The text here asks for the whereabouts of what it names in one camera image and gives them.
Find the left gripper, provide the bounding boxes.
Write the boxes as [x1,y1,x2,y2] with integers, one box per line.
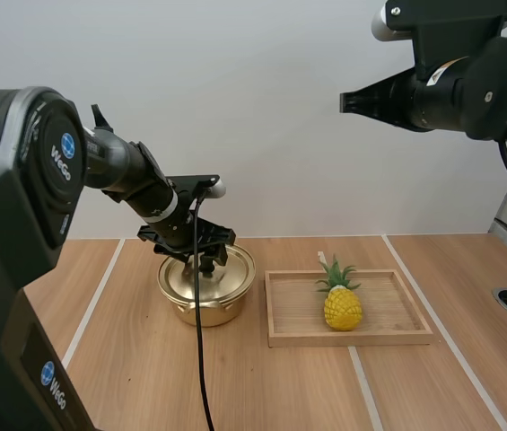
[137,198,237,271]

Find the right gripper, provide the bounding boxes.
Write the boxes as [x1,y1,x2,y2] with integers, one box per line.
[338,66,430,132]

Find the gold lid with black knob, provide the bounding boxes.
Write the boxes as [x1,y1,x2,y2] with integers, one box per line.
[159,245,256,312]

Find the yellow toy pineapple green crown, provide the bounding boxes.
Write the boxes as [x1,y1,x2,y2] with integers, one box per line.
[315,254,364,333]

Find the shallow wooden tray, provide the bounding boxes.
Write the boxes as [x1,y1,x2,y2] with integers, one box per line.
[264,268,434,349]

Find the gold pot with two handles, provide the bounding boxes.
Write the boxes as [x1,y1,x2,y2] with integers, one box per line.
[157,244,257,329]

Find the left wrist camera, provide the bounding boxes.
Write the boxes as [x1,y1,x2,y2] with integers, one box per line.
[162,173,228,201]

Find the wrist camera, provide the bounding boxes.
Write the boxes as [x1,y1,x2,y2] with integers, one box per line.
[370,0,507,84]
[162,173,228,201]

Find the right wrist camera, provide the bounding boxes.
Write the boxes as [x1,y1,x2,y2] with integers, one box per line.
[370,0,507,84]

